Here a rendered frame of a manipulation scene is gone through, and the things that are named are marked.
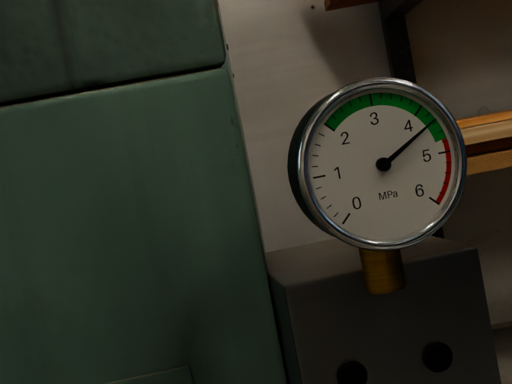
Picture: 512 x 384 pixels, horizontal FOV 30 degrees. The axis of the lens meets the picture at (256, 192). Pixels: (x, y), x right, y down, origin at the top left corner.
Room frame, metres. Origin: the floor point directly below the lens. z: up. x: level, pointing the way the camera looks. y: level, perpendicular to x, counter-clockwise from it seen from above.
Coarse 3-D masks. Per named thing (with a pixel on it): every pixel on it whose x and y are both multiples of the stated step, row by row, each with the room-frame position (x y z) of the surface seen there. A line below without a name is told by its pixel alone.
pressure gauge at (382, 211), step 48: (336, 96) 0.34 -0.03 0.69; (384, 96) 0.35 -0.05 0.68; (432, 96) 0.34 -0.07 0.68; (336, 144) 0.34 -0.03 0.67; (384, 144) 0.34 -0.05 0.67; (432, 144) 0.35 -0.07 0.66; (336, 192) 0.34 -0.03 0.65; (384, 192) 0.34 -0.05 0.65; (432, 192) 0.35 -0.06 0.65; (384, 240) 0.34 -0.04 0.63; (384, 288) 0.36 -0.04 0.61
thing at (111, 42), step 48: (0, 0) 0.39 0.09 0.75; (48, 0) 0.39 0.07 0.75; (96, 0) 0.39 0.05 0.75; (144, 0) 0.40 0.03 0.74; (192, 0) 0.40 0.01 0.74; (0, 48) 0.39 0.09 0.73; (48, 48) 0.39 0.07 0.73; (96, 48) 0.39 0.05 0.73; (144, 48) 0.40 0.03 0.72; (192, 48) 0.40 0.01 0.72; (0, 96) 0.39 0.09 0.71; (48, 96) 0.40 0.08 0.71
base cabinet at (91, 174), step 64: (0, 128) 0.39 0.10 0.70; (64, 128) 0.39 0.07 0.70; (128, 128) 0.40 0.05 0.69; (192, 128) 0.40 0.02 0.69; (0, 192) 0.39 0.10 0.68; (64, 192) 0.39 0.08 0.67; (128, 192) 0.39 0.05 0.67; (192, 192) 0.40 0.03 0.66; (0, 256) 0.39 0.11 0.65; (64, 256) 0.39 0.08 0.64; (128, 256) 0.39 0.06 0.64; (192, 256) 0.40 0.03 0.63; (256, 256) 0.40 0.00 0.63; (0, 320) 0.39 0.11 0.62; (64, 320) 0.39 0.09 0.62; (128, 320) 0.39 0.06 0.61; (192, 320) 0.40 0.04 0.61; (256, 320) 0.40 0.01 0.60
